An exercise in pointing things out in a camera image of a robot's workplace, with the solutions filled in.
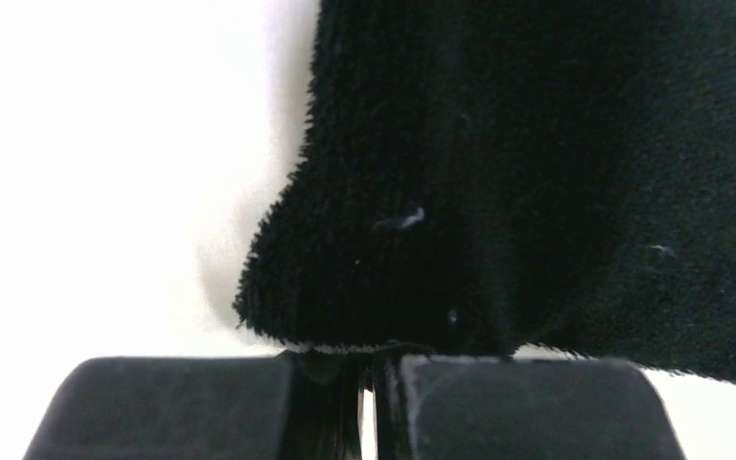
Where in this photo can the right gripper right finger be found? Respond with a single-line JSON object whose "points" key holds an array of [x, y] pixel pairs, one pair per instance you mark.
{"points": [[405, 413]]}

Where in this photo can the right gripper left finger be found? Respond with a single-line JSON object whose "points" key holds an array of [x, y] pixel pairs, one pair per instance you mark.
{"points": [[324, 407]]}

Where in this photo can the black white striped pillowcase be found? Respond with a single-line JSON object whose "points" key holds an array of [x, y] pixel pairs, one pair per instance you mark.
{"points": [[481, 175]]}

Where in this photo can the white pillow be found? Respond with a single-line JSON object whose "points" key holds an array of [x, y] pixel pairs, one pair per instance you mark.
{"points": [[140, 142]]}

